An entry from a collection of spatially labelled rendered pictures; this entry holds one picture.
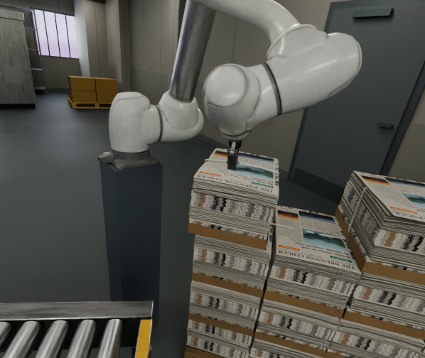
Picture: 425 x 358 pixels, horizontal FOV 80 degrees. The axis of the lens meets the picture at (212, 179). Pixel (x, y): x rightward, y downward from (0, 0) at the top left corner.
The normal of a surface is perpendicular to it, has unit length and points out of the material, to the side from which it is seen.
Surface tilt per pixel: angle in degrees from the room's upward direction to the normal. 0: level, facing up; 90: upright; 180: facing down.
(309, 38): 48
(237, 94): 74
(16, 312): 0
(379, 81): 90
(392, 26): 90
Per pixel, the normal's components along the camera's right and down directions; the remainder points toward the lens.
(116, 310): 0.11, -0.91
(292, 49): -0.35, -0.33
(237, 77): -0.09, -0.15
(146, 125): 0.57, 0.35
